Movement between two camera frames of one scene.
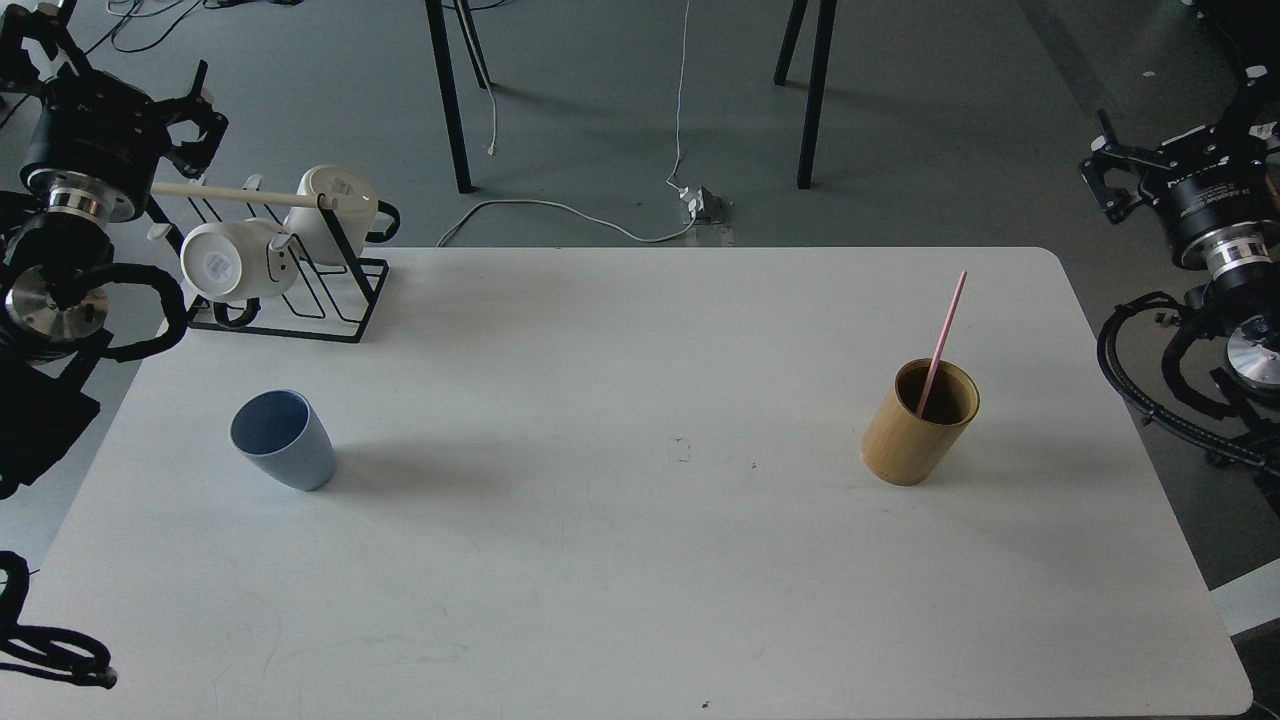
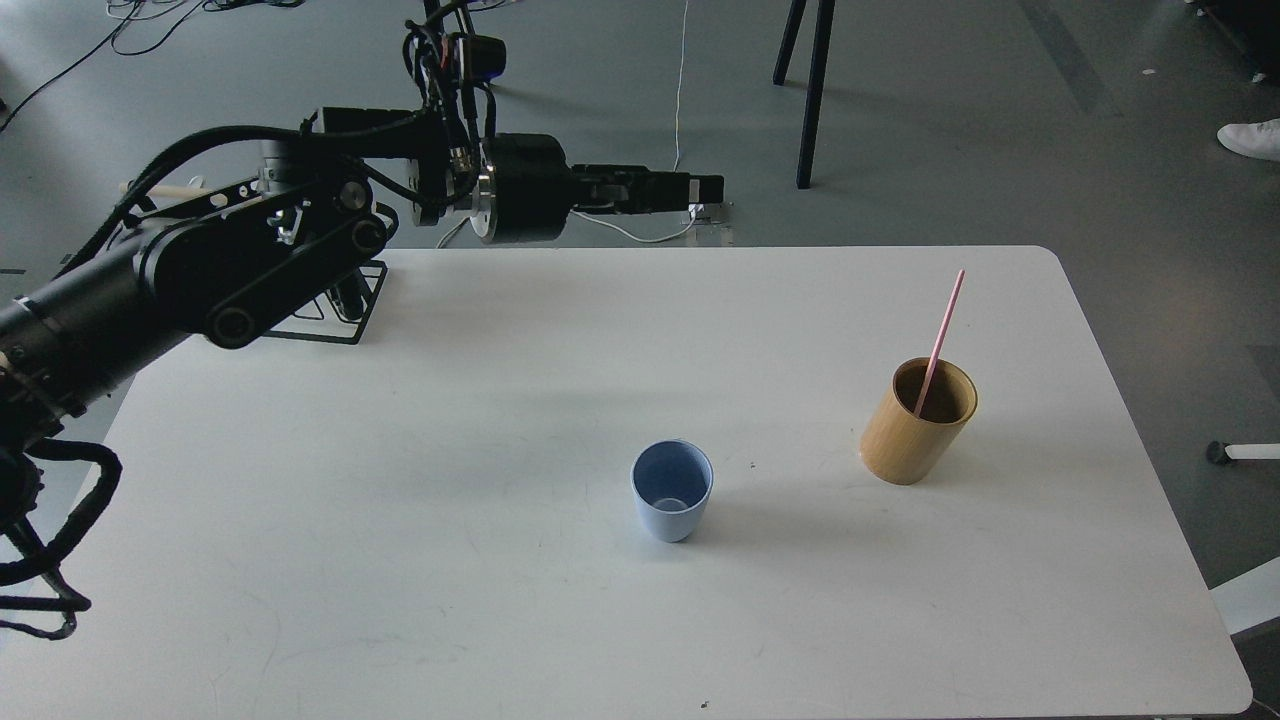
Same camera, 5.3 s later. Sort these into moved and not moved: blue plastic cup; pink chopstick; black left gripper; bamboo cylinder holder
Moved: black left gripper; blue plastic cup
Not moved: bamboo cylinder holder; pink chopstick
